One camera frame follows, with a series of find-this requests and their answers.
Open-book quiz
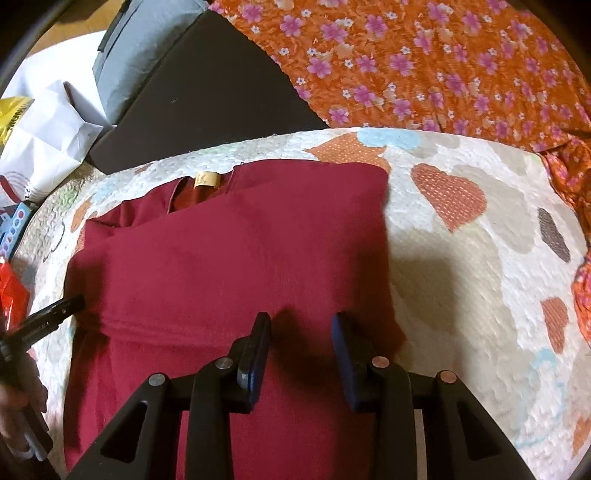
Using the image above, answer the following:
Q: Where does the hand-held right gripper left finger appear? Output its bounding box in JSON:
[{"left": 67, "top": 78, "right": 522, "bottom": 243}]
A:
[{"left": 67, "top": 312, "right": 273, "bottom": 480}]

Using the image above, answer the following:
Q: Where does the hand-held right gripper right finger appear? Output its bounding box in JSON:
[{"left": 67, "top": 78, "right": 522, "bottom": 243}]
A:
[{"left": 332, "top": 312, "right": 527, "bottom": 480}]

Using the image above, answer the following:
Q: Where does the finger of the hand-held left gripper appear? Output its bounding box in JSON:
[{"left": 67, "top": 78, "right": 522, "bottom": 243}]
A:
[{"left": 0, "top": 294, "right": 86, "bottom": 352}]

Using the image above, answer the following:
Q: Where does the maroon shirt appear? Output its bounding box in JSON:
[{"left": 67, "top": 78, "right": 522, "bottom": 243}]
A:
[{"left": 62, "top": 159, "right": 407, "bottom": 480}]

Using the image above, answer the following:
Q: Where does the person's left hand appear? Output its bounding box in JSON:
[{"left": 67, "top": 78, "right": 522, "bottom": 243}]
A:
[{"left": 0, "top": 355, "right": 49, "bottom": 450}]

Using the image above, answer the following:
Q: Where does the red plastic bag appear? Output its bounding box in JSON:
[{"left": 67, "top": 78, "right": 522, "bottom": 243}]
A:
[{"left": 0, "top": 258, "right": 29, "bottom": 334}]

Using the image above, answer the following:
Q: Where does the colourful dotted box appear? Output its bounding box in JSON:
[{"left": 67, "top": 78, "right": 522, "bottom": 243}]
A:
[{"left": 0, "top": 203, "right": 36, "bottom": 260}]

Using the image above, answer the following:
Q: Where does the heart patterned quilt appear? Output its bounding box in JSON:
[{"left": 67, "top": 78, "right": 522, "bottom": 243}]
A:
[{"left": 9, "top": 127, "right": 591, "bottom": 480}]

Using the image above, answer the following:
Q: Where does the white paper bag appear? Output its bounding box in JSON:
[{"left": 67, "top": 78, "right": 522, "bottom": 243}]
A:
[{"left": 0, "top": 80, "right": 116, "bottom": 206}]

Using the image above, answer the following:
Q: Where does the yellow plastic bag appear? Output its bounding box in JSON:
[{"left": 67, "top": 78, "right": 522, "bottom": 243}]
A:
[{"left": 0, "top": 96, "right": 36, "bottom": 145}]

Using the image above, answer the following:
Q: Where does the grey case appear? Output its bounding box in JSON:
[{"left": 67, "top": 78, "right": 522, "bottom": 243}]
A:
[{"left": 92, "top": 0, "right": 211, "bottom": 125}]

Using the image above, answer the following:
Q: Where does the dark brown cushion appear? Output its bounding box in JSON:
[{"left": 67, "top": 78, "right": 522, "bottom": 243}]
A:
[{"left": 88, "top": 9, "right": 331, "bottom": 176}]

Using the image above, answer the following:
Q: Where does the orange floral cloth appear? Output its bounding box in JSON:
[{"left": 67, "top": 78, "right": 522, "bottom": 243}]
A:
[{"left": 208, "top": 0, "right": 591, "bottom": 344}]

